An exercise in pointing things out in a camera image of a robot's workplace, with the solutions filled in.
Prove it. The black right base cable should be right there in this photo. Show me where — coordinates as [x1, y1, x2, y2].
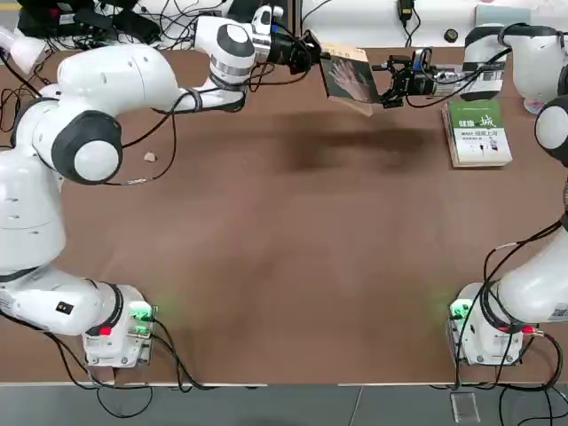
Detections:
[454, 330, 568, 426]

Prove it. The black left base cable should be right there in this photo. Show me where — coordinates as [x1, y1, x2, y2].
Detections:
[43, 305, 267, 418]

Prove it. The black adapter cable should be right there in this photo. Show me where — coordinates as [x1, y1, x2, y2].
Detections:
[401, 17, 422, 48]

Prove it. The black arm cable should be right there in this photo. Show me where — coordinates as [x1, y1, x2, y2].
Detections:
[104, 57, 312, 186]
[483, 217, 568, 334]

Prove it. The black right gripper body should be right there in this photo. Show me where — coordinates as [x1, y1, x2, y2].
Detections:
[401, 66, 438, 97]

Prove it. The dark hand-print book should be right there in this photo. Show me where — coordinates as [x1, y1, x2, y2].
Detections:
[319, 43, 382, 118]

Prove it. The green and white book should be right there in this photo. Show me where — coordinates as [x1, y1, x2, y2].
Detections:
[441, 99, 514, 169]

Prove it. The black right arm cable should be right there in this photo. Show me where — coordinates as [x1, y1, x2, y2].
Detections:
[483, 217, 568, 334]

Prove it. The aluminium frame post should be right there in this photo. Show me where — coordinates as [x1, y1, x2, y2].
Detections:
[287, 0, 306, 56]

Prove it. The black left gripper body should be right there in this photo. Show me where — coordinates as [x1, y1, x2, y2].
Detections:
[267, 33, 312, 75]

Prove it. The black base cable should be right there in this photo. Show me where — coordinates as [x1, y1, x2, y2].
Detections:
[43, 305, 267, 418]
[454, 330, 568, 426]

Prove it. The metal floor plate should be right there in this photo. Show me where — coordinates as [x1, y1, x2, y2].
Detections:
[450, 392, 481, 423]

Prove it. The white desk lamp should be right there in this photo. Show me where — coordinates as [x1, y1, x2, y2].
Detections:
[0, 25, 48, 75]

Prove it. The pale green plastic sheet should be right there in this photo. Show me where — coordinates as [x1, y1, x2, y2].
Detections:
[475, 4, 533, 28]

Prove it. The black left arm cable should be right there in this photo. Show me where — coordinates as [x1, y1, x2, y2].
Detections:
[104, 57, 312, 186]

